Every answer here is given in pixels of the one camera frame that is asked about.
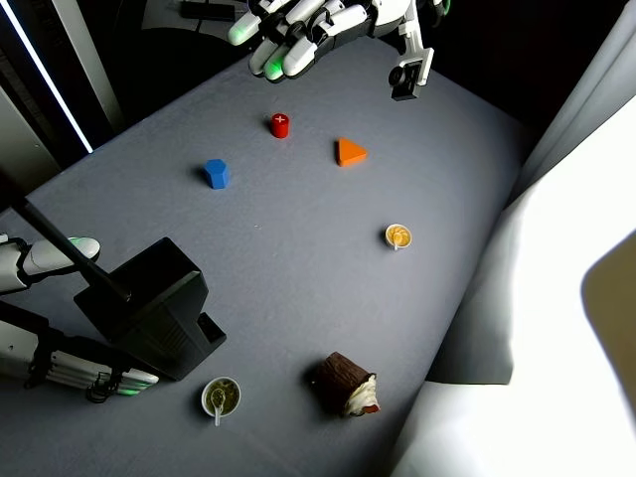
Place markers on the toy green soup bowl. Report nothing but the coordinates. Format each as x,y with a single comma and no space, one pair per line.
221,396

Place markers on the red cylinder block white cross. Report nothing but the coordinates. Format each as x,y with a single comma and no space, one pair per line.
279,125

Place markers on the grey table cloth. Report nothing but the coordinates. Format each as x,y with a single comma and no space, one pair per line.
298,278

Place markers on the black power strip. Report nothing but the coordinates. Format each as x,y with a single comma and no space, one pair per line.
208,10

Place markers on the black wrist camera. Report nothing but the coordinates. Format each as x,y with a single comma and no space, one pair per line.
405,79

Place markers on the blue hexagon block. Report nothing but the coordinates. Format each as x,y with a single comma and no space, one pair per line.
216,174

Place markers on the orange triangle block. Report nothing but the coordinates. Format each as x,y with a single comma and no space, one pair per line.
350,153

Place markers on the small toy coffee cup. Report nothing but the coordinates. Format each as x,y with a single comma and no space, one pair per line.
398,236

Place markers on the white frame post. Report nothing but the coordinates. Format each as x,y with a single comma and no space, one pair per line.
84,49

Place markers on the white curtain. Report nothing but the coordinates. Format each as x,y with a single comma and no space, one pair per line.
546,298

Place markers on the beige panel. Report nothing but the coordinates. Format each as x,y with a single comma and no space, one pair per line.
616,318

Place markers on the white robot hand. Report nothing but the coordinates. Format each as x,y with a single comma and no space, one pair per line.
343,17
74,370

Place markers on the bright light strip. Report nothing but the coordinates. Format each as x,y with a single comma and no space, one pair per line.
46,78

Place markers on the brown toy cupcake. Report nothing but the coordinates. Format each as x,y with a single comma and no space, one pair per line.
343,385

